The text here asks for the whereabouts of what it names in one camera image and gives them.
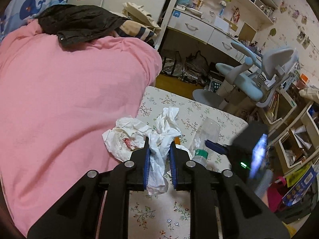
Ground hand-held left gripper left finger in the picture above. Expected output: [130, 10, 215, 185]
[27, 136, 151, 239]

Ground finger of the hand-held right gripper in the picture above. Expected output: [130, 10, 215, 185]
[204, 139, 229, 155]

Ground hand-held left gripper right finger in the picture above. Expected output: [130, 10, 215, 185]
[169, 141, 291, 239]

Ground clear plastic bottle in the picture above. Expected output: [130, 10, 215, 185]
[190, 118, 221, 168]

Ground large white tissue paper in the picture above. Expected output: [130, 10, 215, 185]
[147, 107, 183, 196]

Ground person's right forearm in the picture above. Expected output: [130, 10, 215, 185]
[261, 193, 272, 208]

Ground white tissue with stain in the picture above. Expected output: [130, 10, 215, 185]
[102, 115, 153, 163]

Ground magenta bag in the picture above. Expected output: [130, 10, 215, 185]
[266, 175, 287, 213]

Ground small blue basket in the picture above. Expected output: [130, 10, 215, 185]
[209, 79, 221, 93]

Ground white bookshelf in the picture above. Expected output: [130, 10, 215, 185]
[249, 84, 319, 170]

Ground blue cardboard box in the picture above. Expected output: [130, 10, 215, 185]
[281, 165, 319, 208]

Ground blue grey desk chair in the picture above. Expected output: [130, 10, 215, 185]
[192, 42, 299, 110]

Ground dark mesh storage bag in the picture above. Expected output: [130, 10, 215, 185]
[183, 50, 210, 83]

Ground beige cloth bundle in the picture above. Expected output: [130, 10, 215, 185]
[298, 85, 319, 103]

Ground pink blanket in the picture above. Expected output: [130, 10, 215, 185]
[0, 18, 163, 237]

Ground brown cork board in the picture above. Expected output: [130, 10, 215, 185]
[238, 22, 258, 41]

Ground white desk with drawers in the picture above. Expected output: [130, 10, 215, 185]
[159, 8, 263, 64]

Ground white paper sheet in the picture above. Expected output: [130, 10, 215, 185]
[213, 16, 226, 28]

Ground red doll figure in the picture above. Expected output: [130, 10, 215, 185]
[231, 7, 241, 23]

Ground striped beige pillow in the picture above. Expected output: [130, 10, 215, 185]
[113, 21, 158, 47]

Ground hanging blue doll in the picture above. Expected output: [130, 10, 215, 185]
[219, 0, 228, 18]

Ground beige tote bag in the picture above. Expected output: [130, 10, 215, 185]
[122, 2, 161, 32]

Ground black jacket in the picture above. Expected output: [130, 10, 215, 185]
[37, 4, 128, 48]

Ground pink whale print curtain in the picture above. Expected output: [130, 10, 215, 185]
[0, 0, 71, 39]

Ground clear bag with black handles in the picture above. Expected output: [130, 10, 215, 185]
[161, 50, 184, 77]

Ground hanging photo strings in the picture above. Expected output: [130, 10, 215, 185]
[279, 0, 312, 51]

